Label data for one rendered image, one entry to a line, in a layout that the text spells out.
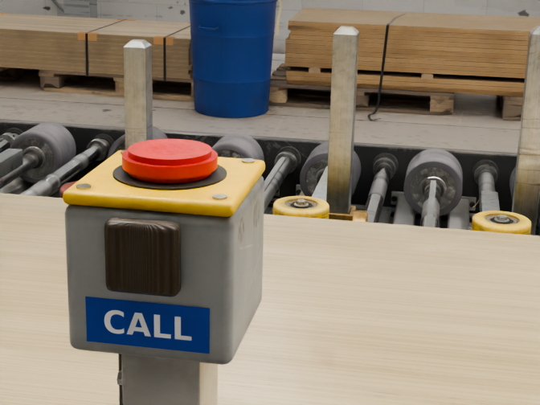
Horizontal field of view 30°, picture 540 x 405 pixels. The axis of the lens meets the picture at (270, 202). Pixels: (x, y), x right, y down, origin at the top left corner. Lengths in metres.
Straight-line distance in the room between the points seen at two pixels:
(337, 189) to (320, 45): 4.82
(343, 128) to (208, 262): 1.13
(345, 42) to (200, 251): 1.11
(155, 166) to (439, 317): 0.73
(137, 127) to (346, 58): 0.34
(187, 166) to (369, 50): 5.92
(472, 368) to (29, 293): 0.49
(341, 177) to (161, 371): 1.11
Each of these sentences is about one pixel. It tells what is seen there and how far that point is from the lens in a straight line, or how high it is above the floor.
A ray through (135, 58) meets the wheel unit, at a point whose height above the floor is 1.08.
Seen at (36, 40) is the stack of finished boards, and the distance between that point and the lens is 6.86.
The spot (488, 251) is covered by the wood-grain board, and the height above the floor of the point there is 0.90.
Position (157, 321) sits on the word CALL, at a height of 1.17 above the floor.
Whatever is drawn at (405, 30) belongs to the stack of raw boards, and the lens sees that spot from 6.29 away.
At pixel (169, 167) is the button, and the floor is 1.23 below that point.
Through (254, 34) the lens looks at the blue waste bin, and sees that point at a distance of 6.00.
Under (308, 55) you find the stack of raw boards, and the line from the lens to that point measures 6.36.
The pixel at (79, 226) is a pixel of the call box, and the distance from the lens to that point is 0.41.
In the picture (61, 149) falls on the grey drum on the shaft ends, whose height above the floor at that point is 0.82.
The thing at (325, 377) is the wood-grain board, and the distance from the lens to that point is 0.96.
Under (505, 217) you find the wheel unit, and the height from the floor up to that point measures 0.91.
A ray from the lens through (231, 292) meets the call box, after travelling 0.40.
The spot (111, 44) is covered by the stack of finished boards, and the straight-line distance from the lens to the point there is 6.66.
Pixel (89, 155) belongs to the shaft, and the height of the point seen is 0.81.
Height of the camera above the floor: 1.34
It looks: 17 degrees down
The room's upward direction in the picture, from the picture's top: 1 degrees clockwise
